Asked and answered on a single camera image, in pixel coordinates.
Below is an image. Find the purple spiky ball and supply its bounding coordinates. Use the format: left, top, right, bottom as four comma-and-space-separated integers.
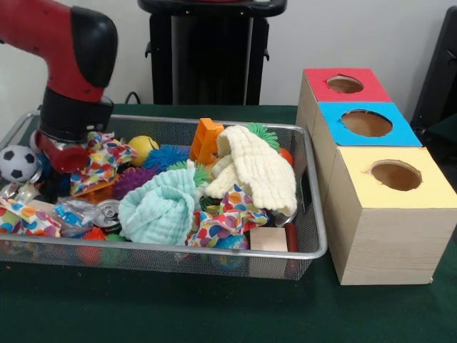
113, 168, 158, 202

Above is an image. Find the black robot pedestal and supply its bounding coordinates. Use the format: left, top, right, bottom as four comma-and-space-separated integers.
138, 0, 288, 106

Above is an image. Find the cream yellow waffle cloth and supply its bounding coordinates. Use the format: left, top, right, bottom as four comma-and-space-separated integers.
206, 126, 299, 217

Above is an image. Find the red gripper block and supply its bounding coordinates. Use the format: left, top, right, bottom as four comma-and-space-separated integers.
36, 132, 91, 174

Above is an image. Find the colourful dotted fabric strip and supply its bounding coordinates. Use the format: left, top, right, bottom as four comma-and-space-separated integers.
70, 132, 138, 197

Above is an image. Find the black white soccer ball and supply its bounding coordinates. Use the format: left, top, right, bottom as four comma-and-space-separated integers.
0, 145, 40, 183

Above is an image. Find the green spiky ball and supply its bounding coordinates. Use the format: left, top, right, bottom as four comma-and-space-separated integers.
248, 123, 281, 151

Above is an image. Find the colourful patchwork fabric toy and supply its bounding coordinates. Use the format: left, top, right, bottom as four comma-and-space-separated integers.
189, 184, 271, 248

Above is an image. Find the wooden box with three holes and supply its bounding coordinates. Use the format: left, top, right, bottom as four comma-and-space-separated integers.
296, 69, 457, 287

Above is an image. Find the mint green waffle cloth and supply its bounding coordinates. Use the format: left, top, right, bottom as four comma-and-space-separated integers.
119, 169, 202, 246

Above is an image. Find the dark blue spiky ball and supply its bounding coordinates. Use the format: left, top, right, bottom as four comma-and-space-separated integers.
143, 145, 191, 173

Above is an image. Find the dark green table cloth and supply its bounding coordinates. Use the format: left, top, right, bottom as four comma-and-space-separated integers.
0, 104, 457, 343

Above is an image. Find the orange plastic block toy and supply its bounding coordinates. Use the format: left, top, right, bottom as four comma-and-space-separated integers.
189, 118, 225, 165

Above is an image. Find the yellow tennis ball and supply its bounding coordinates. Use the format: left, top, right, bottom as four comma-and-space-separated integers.
129, 136, 160, 166

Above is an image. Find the silver drink can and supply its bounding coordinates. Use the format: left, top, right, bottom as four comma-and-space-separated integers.
96, 200, 124, 229

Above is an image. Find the black equipment stand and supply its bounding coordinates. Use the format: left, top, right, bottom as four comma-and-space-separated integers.
413, 6, 457, 140

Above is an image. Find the clear mesh bin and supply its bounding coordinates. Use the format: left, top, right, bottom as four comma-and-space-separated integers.
0, 111, 329, 281

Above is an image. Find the pale wooden cube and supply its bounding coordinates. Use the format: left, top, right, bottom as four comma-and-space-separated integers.
250, 227, 288, 252

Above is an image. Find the colourful polka dot fabric toy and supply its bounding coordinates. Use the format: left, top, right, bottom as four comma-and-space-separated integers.
0, 197, 63, 237

